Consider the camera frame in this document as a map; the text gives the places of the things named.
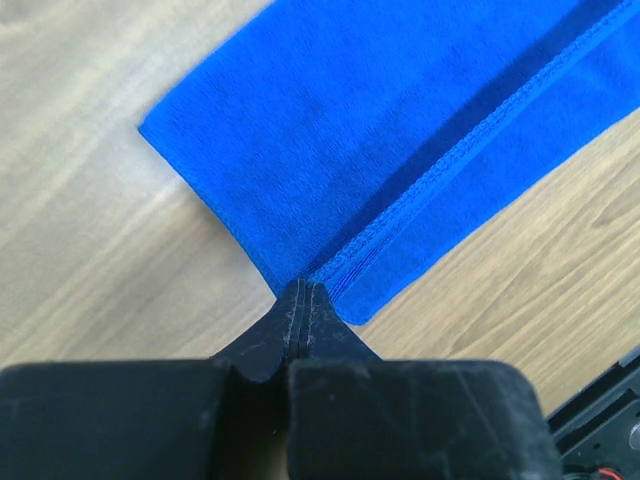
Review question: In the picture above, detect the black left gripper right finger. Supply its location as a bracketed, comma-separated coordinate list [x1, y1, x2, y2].
[287, 282, 562, 479]

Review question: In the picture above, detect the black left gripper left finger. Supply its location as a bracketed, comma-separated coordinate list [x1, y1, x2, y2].
[1, 280, 306, 479]

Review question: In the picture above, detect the blue towel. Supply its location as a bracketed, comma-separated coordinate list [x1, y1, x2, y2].
[139, 1, 639, 325]

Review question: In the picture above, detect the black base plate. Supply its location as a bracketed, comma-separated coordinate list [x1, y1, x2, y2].
[548, 348, 639, 479]

